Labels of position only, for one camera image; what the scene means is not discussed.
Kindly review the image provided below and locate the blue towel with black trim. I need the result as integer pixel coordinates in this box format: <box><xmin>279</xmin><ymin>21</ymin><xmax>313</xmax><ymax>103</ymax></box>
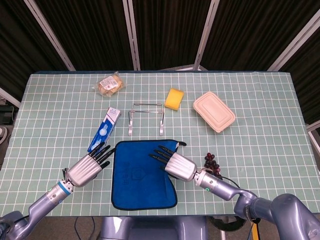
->
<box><xmin>111</xmin><ymin>139</ymin><xmax>188</xmax><ymax>210</ymax></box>

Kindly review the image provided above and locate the white partition base foot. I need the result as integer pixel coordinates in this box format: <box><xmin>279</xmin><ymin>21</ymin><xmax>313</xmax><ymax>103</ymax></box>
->
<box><xmin>159</xmin><ymin>64</ymin><xmax>208</xmax><ymax>72</ymax></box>

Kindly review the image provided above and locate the yellow sponge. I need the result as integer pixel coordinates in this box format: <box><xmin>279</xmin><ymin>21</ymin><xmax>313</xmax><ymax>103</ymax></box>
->
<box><xmin>164</xmin><ymin>87</ymin><xmax>185</xmax><ymax>111</ymax></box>

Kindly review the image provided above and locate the blue white toothpaste box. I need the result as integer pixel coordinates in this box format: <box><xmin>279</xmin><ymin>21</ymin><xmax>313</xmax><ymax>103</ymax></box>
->
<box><xmin>87</xmin><ymin>106</ymin><xmax>122</xmax><ymax>154</ymax></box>

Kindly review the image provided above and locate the black electronic device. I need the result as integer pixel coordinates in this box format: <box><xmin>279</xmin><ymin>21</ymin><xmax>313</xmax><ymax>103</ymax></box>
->
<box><xmin>0</xmin><ymin>104</ymin><xmax>16</xmax><ymax>125</ymax></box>

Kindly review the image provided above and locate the white round object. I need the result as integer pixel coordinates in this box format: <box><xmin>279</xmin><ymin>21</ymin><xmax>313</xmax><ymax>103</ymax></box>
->
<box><xmin>0</xmin><ymin>126</ymin><xmax>10</xmax><ymax>146</ymax></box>

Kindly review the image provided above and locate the black pleated curtain panel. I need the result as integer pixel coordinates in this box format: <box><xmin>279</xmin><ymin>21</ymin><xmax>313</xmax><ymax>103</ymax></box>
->
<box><xmin>0</xmin><ymin>0</ymin><xmax>70</xmax><ymax>101</ymax></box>
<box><xmin>34</xmin><ymin>0</ymin><xmax>136</xmax><ymax>72</ymax></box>
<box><xmin>133</xmin><ymin>0</ymin><xmax>213</xmax><ymax>71</ymax></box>
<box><xmin>201</xmin><ymin>0</ymin><xmax>320</xmax><ymax>72</ymax></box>
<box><xmin>276</xmin><ymin>28</ymin><xmax>320</xmax><ymax>125</ymax></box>

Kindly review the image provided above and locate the clear bag of biscuits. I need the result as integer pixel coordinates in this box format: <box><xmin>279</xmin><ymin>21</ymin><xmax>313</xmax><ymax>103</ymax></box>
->
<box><xmin>92</xmin><ymin>71</ymin><xmax>127</xmax><ymax>98</ymax></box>

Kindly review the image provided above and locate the green grid tablecloth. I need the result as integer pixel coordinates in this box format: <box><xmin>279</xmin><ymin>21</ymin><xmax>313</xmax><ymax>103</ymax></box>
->
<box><xmin>0</xmin><ymin>71</ymin><xmax>320</xmax><ymax>217</ymax></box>

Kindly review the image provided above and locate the bunch of dark red grapes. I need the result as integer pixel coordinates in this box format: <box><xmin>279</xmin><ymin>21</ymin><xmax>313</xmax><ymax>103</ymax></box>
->
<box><xmin>204</xmin><ymin>152</ymin><xmax>223</xmax><ymax>180</ymax></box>

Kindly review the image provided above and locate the beige lidded lunch box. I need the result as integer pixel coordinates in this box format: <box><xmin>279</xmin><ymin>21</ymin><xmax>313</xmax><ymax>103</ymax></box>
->
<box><xmin>192</xmin><ymin>91</ymin><xmax>237</xmax><ymax>134</ymax></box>

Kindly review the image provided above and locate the black round object under table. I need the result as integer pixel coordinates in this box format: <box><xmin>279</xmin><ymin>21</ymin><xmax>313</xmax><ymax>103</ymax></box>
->
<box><xmin>209</xmin><ymin>216</ymin><xmax>245</xmax><ymax>231</ymax></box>

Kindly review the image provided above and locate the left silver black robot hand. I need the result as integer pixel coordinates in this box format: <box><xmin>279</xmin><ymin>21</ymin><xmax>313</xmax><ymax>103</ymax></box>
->
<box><xmin>63</xmin><ymin>143</ymin><xmax>116</xmax><ymax>188</ymax></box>

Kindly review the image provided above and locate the white partition post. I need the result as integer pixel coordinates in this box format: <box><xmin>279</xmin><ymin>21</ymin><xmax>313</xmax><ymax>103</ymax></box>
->
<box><xmin>193</xmin><ymin>0</ymin><xmax>221</xmax><ymax>71</ymax></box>
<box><xmin>122</xmin><ymin>0</ymin><xmax>142</xmax><ymax>71</ymax></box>
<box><xmin>266</xmin><ymin>9</ymin><xmax>320</xmax><ymax>72</ymax></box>
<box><xmin>23</xmin><ymin>0</ymin><xmax>76</xmax><ymax>72</ymax></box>

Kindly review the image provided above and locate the black floor cable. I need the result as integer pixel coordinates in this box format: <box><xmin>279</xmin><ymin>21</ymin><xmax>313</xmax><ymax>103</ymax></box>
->
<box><xmin>74</xmin><ymin>216</ymin><xmax>97</xmax><ymax>240</ymax></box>

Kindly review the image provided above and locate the small silver metal rack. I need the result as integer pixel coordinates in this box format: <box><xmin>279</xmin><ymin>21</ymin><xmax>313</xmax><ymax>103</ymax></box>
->
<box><xmin>127</xmin><ymin>102</ymin><xmax>166</xmax><ymax>137</ymax></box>

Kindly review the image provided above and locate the white frame bar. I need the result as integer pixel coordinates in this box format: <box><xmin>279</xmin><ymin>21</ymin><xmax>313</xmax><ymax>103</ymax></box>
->
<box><xmin>0</xmin><ymin>87</ymin><xmax>21</xmax><ymax>108</ymax></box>
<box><xmin>306</xmin><ymin>122</ymin><xmax>320</xmax><ymax>151</ymax></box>

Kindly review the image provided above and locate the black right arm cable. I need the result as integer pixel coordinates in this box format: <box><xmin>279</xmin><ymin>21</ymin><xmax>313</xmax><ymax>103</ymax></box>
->
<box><xmin>221</xmin><ymin>175</ymin><xmax>242</xmax><ymax>190</ymax></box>

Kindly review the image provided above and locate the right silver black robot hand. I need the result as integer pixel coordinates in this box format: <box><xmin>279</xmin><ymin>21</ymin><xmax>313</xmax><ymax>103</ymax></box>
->
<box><xmin>148</xmin><ymin>144</ymin><xmax>198</xmax><ymax>182</ymax></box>

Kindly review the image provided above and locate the grey-blue robot torso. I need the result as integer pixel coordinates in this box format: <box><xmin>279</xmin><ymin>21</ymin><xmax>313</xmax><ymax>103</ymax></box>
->
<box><xmin>99</xmin><ymin>216</ymin><xmax>208</xmax><ymax>240</ymax></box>

